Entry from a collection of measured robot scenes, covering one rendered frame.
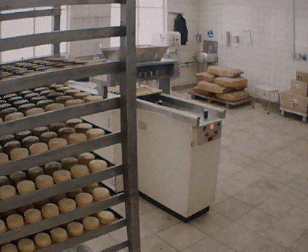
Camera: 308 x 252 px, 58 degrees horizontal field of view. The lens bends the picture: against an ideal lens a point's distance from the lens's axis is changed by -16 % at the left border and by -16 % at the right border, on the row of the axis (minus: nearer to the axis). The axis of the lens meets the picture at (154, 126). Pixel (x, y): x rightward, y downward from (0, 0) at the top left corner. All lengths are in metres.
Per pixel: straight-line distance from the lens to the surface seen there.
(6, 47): 0.65
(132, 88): 0.78
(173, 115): 2.31
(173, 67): 2.93
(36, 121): 0.70
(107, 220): 0.95
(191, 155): 2.26
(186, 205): 2.45
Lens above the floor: 1.51
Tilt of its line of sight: 18 degrees down
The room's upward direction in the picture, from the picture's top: straight up
